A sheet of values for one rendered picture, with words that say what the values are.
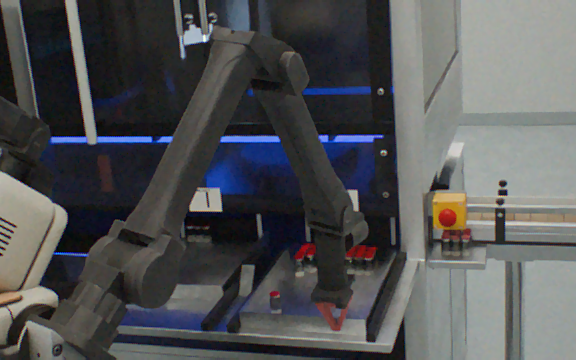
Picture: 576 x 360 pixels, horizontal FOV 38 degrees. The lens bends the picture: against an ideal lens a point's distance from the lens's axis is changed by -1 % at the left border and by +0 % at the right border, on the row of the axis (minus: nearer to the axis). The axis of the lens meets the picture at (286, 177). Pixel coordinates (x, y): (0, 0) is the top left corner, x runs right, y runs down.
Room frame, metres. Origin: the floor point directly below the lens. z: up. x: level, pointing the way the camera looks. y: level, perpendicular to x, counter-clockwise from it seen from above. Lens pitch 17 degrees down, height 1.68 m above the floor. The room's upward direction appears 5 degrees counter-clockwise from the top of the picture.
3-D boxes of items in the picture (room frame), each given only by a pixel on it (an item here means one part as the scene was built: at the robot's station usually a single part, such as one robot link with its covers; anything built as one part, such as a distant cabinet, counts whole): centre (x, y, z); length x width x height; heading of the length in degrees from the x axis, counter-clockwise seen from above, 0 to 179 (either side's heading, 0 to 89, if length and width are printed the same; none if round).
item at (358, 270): (1.79, -0.09, 0.90); 0.18 x 0.02 x 0.05; 72
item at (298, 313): (1.68, -0.06, 0.90); 0.34 x 0.26 x 0.04; 162
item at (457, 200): (1.83, -0.37, 1.00); 0.08 x 0.07 x 0.07; 162
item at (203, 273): (1.89, 0.23, 0.90); 0.34 x 0.26 x 0.04; 162
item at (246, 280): (1.68, 0.12, 0.91); 0.14 x 0.03 x 0.06; 161
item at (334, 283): (1.49, -0.07, 1.01); 0.10 x 0.07 x 0.07; 162
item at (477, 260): (1.86, -0.39, 0.87); 0.14 x 0.13 x 0.02; 162
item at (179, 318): (1.77, 0.09, 0.87); 0.70 x 0.48 x 0.02; 72
